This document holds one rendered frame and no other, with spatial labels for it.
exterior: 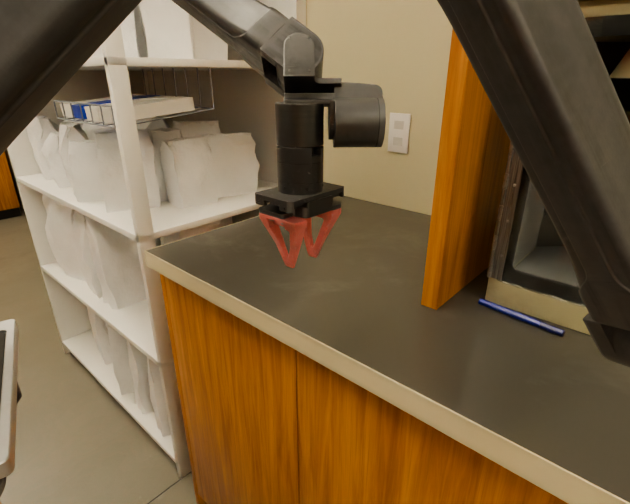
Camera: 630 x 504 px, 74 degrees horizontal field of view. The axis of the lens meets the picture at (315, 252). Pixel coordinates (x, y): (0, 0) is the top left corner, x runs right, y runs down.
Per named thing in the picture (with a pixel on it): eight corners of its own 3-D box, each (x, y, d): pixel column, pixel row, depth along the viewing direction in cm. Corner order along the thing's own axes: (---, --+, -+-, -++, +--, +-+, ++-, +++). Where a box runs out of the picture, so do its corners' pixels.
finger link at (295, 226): (333, 262, 56) (334, 194, 53) (296, 280, 51) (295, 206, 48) (297, 249, 61) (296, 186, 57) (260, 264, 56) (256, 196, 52)
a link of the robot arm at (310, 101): (276, 92, 51) (273, 93, 46) (332, 92, 51) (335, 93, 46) (278, 149, 54) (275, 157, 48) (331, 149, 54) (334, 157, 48)
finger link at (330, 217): (341, 258, 58) (343, 191, 54) (306, 275, 53) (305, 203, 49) (305, 246, 62) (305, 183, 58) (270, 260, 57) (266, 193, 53)
